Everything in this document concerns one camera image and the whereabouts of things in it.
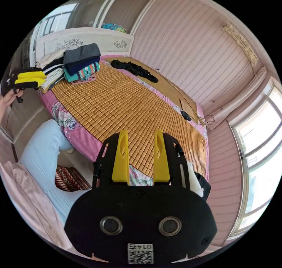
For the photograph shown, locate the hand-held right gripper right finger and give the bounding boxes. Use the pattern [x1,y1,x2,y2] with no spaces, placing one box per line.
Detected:
[153,129,171,183]

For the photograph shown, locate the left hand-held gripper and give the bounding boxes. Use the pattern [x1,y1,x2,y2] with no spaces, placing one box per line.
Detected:
[1,67,47,104]

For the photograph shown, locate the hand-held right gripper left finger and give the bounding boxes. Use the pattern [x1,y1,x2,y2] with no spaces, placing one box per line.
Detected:
[112,129,130,183]

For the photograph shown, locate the black pants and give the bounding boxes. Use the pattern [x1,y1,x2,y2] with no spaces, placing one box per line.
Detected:
[111,59,159,83]

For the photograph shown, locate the person's left hand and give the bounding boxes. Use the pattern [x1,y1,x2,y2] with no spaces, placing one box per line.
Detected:
[0,90,24,124]

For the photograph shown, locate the bed with woven mat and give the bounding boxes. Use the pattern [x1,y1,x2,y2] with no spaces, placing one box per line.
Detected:
[36,27,210,187]

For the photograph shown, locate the red zigzag patterned cloth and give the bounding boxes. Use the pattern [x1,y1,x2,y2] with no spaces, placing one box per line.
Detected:
[54,165,92,193]

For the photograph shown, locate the pile of clothes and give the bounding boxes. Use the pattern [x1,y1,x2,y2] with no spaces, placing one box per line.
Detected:
[36,43,102,91]

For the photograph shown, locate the flat brown cardboard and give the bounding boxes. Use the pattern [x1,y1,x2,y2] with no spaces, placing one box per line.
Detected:
[179,98,199,125]

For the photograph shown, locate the person's body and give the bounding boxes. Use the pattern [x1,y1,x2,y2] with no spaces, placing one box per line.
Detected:
[0,119,93,251]

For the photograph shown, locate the colourful patterned bundle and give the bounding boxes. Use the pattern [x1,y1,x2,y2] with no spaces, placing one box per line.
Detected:
[101,22,127,34]

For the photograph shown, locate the large bright window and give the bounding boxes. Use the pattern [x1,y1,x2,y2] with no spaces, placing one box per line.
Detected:
[228,83,282,240]

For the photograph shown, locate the small window with dark frame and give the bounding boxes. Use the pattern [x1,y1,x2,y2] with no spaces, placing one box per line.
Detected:
[33,3,78,53]

